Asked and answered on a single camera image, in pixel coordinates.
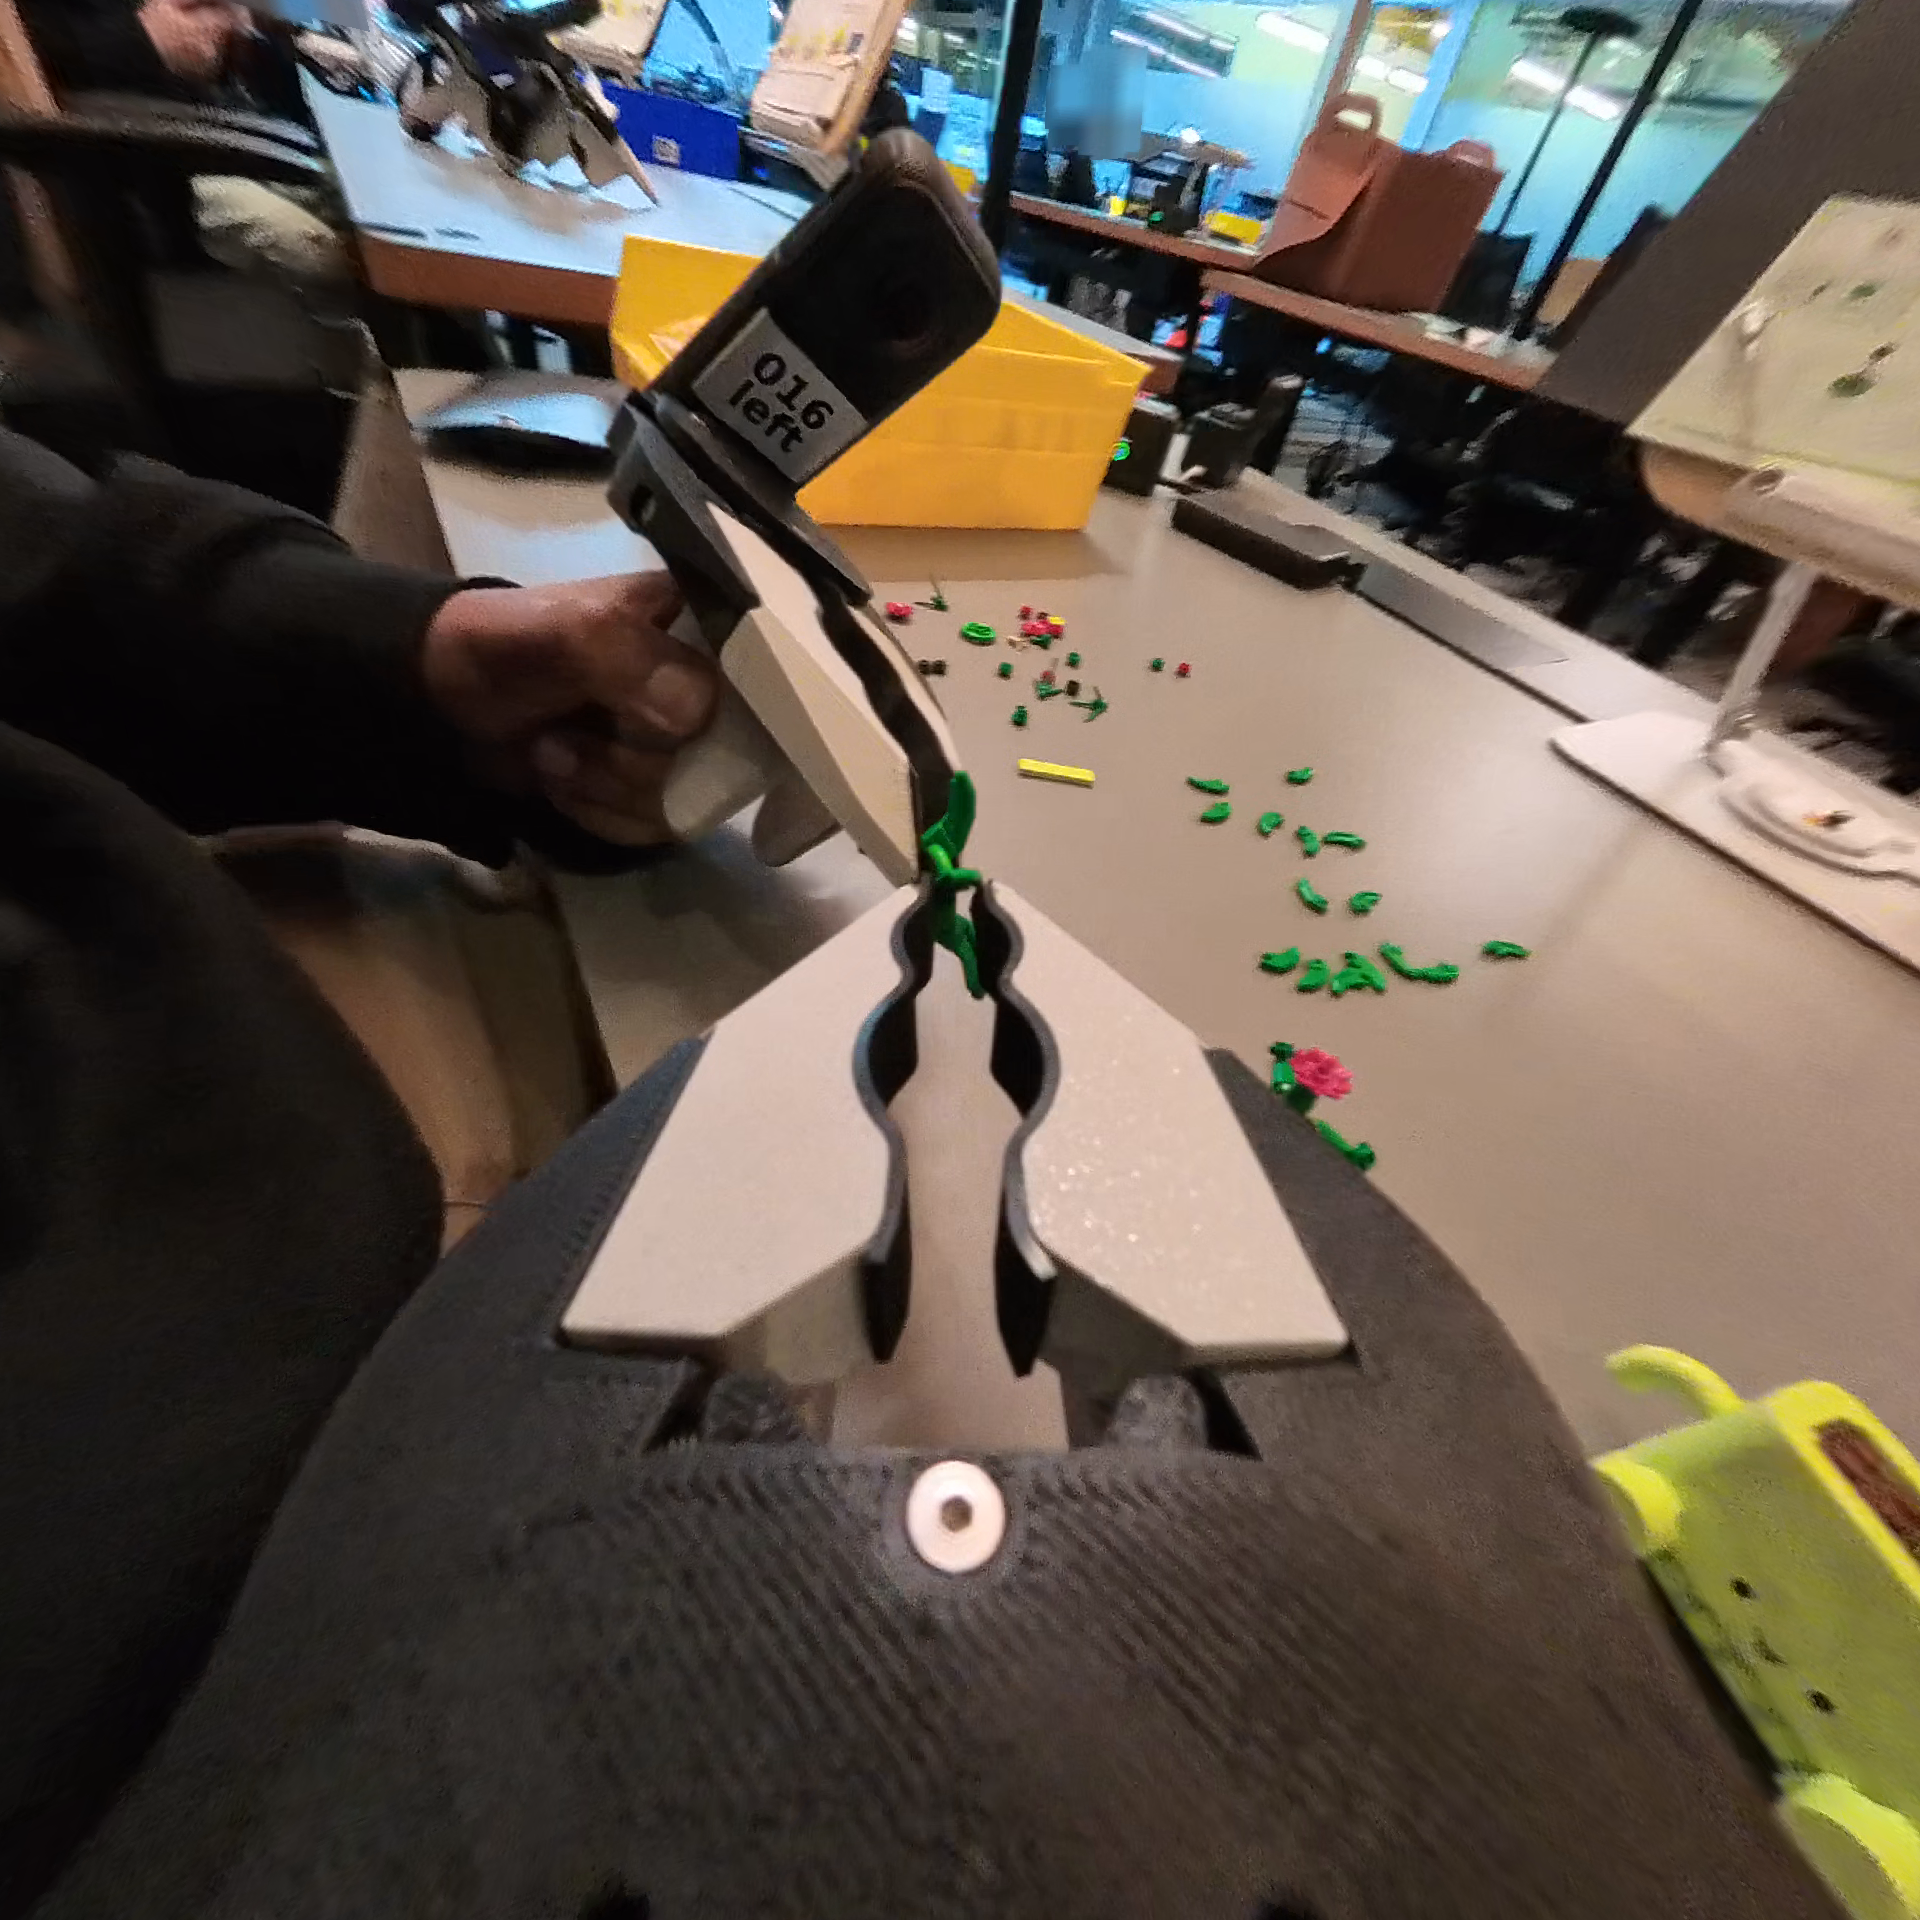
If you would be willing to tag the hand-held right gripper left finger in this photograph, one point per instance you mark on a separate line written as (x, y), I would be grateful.
(735, 1200)

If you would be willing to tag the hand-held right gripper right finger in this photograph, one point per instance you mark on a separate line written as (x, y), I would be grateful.
(1170, 1200)

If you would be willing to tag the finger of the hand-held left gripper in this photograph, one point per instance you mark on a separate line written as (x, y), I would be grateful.
(896, 684)
(819, 705)

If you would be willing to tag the green star-shaped toy stem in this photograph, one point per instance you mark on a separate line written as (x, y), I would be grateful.
(952, 820)

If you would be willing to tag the person's left forearm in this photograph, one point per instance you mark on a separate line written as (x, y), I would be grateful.
(227, 647)

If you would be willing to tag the person's left hand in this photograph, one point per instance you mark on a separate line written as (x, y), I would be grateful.
(554, 689)

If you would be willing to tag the yellow flat toy bar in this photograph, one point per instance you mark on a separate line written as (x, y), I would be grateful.
(1054, 768)

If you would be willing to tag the yellow plastic bin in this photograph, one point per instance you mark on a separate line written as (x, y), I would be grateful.
(986, 433)

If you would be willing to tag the tall instruction booklet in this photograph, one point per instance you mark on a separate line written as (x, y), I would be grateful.
(824, 66)

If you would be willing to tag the blue storage box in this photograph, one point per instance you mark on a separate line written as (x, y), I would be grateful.
(674, 133)

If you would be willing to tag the black pole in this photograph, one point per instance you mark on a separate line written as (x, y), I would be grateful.
(1016, 120)

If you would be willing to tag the group of green toy leaves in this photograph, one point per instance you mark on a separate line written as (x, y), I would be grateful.
(1360, 980)

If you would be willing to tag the black device green lights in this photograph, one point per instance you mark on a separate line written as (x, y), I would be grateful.
(1144, 443)

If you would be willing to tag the black oval object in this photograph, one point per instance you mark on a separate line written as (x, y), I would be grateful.
(521, 416)

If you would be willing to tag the black and grey gadget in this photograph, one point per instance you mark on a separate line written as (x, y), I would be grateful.
(506, 91)

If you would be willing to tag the dark flat board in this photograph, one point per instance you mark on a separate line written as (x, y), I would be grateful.
(1267, 540)

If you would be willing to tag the person's tan pants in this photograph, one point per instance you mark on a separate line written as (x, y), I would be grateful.
(408, 974)

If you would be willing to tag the wood-edged table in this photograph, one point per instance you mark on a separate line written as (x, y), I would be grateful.
(436, 226)

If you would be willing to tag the black box device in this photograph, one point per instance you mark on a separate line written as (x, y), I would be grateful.
(1238, 433)

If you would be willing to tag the long wooden office desk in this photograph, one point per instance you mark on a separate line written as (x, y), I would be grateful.
(1353, 307)

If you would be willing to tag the brown paper bag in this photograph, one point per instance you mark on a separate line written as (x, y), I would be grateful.
(1378, 210)

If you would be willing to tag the person's black jacket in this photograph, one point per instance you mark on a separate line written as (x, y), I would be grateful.
(180, 1200)

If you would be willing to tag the long dark strip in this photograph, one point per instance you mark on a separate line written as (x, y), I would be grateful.
(1461, 619)

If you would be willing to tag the white document stand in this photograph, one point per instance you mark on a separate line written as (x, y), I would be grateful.
(1650, 748)

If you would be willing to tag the black office chair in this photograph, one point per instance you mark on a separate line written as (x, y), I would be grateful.
(180, 150)

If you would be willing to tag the lime green toy planter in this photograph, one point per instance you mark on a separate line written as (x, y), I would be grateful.
(1774, 1593)

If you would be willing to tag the black floor lamp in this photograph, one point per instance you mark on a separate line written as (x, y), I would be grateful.
(1584, 24)

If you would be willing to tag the dark partition panel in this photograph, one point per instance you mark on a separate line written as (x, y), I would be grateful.
(1694, 303)

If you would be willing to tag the white instruction sheet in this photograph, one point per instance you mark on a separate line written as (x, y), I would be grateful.
(1799, 376)

